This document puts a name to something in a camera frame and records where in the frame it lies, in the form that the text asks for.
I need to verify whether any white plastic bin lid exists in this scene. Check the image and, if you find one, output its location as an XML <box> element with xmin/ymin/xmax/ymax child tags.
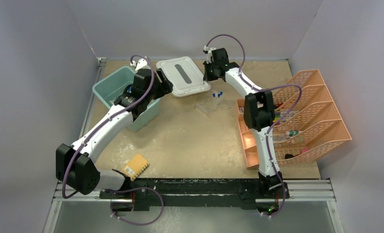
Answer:
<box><xmin>156</xmin><ymin>56</ymin><xmax>211</xmax><ymax>98</ymax></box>

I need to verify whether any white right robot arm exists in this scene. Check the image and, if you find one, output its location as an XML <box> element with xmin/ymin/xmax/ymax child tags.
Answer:
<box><xmin>203</xmin><ymin>46</ymin><xmax>282</xmax><ymax>198</ymax></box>

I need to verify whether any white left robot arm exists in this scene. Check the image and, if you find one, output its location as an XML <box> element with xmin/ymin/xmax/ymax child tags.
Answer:
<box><xmin>55</xmin><ymin>66</ymin><xmax>173</xmax><ymax>199</ymax></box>

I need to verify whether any clear plastic tube rack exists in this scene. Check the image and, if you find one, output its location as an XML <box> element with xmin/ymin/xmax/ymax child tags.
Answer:
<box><xmin>195</xmin><ymin>91</ymin><xmax>225</xmax><ymax>117</ymax></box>

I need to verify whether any teal plastic bin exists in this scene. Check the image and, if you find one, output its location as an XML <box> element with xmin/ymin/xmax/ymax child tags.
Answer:
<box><xmin>92</xmin><ymin>66</ymin><xmax>160</xmax><ymax>132</ymax></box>

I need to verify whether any orange mesh file rack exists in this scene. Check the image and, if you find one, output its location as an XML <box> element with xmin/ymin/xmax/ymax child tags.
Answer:
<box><xmin>236</xmin><ymin>70</ymin><xmax>352</xmax><ymax>169</ymax></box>

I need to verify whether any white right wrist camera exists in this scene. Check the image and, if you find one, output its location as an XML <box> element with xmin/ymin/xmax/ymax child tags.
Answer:
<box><xmin>203</xmin><ymin>46</ymin><xmax>216</xmax><ymax>54</ymax></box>

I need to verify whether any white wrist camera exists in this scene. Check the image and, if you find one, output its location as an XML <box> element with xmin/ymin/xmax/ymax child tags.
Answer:
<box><xmin>203</xmin><ymin>46</ymin><xmax>216</xmax><ymax>54</ymax></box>
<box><xmin>130</xmin><ymin>58</ymin><xmax>150</xmax><ymax>72</ymax></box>

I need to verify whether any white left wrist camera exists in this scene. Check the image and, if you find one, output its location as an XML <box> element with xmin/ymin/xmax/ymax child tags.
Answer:
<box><xmin>130</xmin><ymin>58</ymin><xmax>150</xmax><ymax>72</ymax></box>

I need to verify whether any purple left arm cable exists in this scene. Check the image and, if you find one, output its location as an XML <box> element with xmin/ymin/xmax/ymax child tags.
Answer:
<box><xmin>61</xmin><ymin>55</ymin><xmax>165</xmax><ymax>226</ymax></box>

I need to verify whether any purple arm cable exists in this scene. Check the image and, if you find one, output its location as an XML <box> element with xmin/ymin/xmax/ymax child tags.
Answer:
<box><xmin>61</xmin><ymin>55</ymin><xmax>165</xmax><ymax>226</ymax></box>
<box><xmin>205</xmin><ymin>34</ymin><xmax>303</xmax><ymax>219</ymax></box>

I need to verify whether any aluminium table edge rail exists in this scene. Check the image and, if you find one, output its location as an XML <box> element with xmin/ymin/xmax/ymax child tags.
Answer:
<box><xmin>78</xmin><ymin>57</ymin><xmax>108</xmax><ymax>140</ymax></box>

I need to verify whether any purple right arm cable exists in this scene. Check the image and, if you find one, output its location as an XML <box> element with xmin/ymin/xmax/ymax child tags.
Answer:
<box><xmin>205</xmin><ymin>34</ymin><xmax>303</xmax><ymax>219</ymax></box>

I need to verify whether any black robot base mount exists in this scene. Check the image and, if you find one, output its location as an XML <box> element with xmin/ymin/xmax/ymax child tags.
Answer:
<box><xmin>100</xmin><ymin>178</ymin><xmax>290</xmax><ymax>214</ymax></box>

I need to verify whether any aluminium front frame rail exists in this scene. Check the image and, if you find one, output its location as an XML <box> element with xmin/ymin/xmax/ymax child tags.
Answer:
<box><xmin>43</xmin><ymin>179</ymin><xmax>345</xmax><ymax>233</ymax></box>

